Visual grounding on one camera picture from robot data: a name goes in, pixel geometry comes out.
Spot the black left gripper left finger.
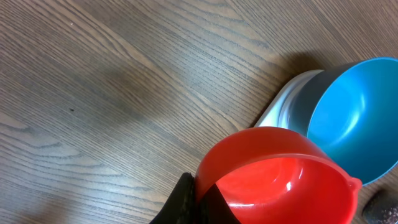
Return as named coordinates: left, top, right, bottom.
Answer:
left=150, top=172, right=241, bottom=224

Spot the red measuring scoop blue handle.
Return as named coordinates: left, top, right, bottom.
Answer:
left=195, top=127, right=362, bottom=223

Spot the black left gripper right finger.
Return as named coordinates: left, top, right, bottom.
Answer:
left=362, top=189, right=397, bottom=224

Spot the blue bowl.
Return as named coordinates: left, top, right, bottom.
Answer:
left=284, top=57, right=397, bottom=185

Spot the white digital kitchen scale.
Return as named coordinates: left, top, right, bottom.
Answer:
left=254, top=68, right=325, bottom=130

